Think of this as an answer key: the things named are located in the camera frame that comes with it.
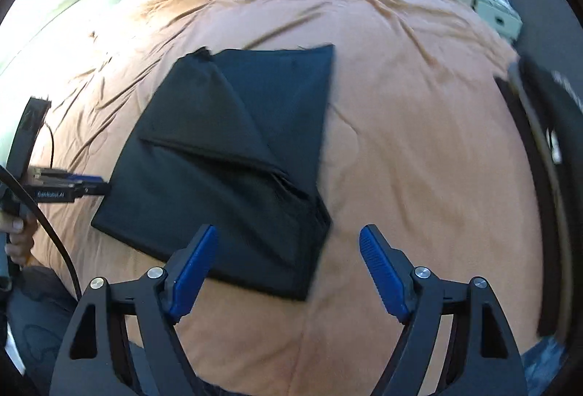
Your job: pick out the black mesh garment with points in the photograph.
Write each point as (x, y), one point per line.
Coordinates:
(230, 139)

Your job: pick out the pale green bedside cabinet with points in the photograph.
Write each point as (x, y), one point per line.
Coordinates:
(499, 15)

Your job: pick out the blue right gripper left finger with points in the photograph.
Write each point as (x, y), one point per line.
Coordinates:
(185, 273)

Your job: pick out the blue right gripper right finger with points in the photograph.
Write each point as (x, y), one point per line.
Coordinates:
(390, 270)

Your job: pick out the orange-brown blanket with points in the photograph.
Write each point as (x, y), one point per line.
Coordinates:
(418, 140)

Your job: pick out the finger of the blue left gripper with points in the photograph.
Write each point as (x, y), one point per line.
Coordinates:
(51, 175)
(90, 189)

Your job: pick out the person left hand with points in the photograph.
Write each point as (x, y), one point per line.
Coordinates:
(20, 231)

